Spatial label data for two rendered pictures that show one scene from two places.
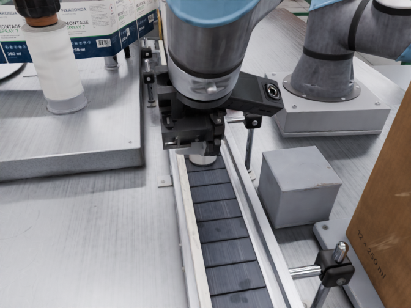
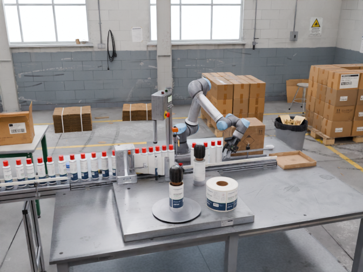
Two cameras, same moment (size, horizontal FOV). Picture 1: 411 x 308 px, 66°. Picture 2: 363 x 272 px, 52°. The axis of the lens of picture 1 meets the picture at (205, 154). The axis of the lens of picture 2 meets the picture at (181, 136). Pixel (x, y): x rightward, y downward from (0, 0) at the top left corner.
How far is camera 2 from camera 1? 304 cm
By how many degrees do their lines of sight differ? 82
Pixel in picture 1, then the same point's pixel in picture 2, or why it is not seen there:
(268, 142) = not seen: hidden behind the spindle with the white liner
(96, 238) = (240, 178)
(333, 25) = (187, 133)
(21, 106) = (202, 190)
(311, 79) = (186, 148)
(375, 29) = (193, 129)
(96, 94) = (190, 180)
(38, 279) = (251, 181)
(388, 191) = not seen: hidden behind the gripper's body
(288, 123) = not seen: hidden behind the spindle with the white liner
